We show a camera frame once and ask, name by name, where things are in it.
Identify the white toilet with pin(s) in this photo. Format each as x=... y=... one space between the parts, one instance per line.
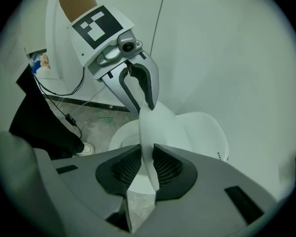
x=204 y=132

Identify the person's white shoe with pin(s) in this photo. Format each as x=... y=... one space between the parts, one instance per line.
x=86 y=149

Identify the beige crumpled material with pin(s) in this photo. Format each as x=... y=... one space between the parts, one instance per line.
x=45 y=61

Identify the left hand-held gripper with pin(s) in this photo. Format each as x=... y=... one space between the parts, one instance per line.
x=98 y=31

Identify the white plastic helmet-like dome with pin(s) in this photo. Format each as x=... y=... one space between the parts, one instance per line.
x=158 y=127

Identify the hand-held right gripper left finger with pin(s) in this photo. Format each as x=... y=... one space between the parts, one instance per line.
x=88 y=181

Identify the person's left forearm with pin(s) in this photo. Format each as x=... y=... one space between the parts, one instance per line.
x=76 y=6

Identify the blue packet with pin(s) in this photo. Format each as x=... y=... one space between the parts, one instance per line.
x=35 y=63

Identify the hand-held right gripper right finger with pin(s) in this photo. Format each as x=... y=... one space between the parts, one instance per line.
x=212 y=194

